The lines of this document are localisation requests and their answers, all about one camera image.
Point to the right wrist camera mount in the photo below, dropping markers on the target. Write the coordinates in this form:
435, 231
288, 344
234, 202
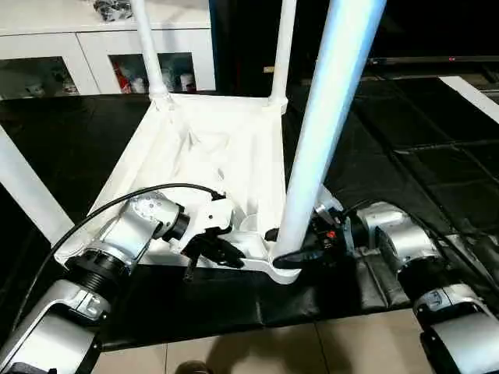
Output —
329, 204

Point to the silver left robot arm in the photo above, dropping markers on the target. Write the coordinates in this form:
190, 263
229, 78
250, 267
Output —
128, 230

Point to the white plastic table leg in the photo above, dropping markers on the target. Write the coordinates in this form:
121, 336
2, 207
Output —
282, 46
150, 46
27, 183
331, 97

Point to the black metal rail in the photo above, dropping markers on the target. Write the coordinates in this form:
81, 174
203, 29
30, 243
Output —
429, 60

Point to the white plastic table top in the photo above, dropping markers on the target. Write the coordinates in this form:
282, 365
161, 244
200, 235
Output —
202, 128

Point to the black work mat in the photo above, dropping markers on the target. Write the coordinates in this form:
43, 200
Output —
390, 156

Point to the small tan label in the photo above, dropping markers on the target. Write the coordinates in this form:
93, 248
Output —
269, 69

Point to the white flat strip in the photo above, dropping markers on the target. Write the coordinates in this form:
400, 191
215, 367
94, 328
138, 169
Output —
471, 99

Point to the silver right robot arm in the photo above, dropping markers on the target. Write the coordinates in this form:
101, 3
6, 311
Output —
405, 241

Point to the red labelled package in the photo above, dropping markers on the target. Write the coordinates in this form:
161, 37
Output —
122, 80

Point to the white glass-door cabinet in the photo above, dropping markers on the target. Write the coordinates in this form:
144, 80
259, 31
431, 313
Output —
97, 43

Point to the white canister red base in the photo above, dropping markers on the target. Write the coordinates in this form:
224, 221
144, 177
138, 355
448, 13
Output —
187, 82

